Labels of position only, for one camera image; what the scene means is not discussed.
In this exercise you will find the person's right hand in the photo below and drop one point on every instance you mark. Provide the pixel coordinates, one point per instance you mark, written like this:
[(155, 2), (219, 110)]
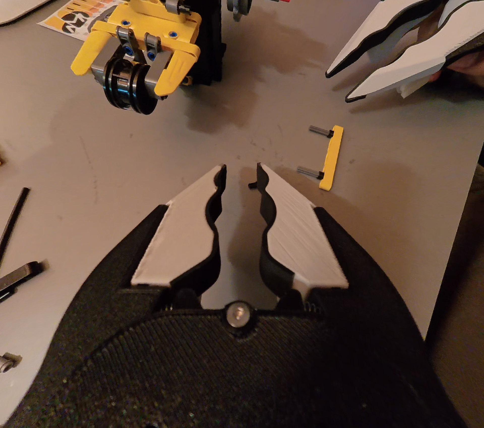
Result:
[(467, 63)]

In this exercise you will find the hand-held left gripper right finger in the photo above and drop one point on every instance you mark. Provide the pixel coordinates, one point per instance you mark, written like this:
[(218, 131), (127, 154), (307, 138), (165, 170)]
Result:
[(302, 242)]

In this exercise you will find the long black toy beam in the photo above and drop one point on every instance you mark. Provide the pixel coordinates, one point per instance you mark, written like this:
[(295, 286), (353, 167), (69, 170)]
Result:
[(19, 276)]

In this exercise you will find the small grey toy connector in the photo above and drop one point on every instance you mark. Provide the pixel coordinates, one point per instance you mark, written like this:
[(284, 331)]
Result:
[(9, 361)]

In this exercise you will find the yellow black toy machine model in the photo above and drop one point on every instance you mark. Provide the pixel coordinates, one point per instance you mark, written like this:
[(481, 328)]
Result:
[(204, 0)]

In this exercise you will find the yellow toy beam with pins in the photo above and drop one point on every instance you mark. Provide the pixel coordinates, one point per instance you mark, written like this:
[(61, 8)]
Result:
[(332, 155)]

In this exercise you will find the sticker sheet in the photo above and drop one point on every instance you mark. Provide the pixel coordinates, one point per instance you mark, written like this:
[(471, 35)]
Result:
[(64, 21)]

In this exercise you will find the thin black rod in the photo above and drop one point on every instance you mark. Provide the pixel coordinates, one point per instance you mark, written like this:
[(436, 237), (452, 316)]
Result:
[(15, 220)]

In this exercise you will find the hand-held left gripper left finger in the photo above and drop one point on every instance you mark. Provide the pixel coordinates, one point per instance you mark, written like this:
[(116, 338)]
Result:
[(177, 242)]

